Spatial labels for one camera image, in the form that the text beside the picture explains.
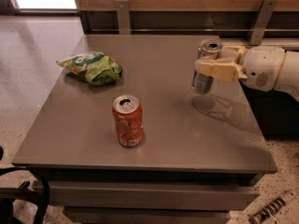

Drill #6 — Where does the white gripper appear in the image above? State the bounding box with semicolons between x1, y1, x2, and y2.
199;46;286;91

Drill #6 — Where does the green chip bag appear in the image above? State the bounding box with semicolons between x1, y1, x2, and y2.
57;51;122;86

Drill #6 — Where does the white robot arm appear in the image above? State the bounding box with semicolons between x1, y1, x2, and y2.
195;46;299;101

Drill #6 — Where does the silver redbull can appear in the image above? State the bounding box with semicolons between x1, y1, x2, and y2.
192;39;222;94

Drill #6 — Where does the right metal wall bracket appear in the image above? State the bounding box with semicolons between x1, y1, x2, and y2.
248;0;278;46

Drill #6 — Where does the grey drawer front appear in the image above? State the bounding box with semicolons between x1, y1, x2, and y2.
49;181;259;211

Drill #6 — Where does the black chair frame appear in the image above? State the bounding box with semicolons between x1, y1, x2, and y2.
0;145;51;224

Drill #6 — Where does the metal wall bracket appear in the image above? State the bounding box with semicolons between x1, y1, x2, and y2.
248;0;278;46
116;0;131;35

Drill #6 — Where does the left metal wall bracket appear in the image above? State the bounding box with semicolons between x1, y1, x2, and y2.
116;0;131;35

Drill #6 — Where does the striped tube on floor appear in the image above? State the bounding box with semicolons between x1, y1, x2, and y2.
249;189;298;224

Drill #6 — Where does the red coke can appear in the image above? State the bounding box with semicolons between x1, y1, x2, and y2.
112;94;143;147

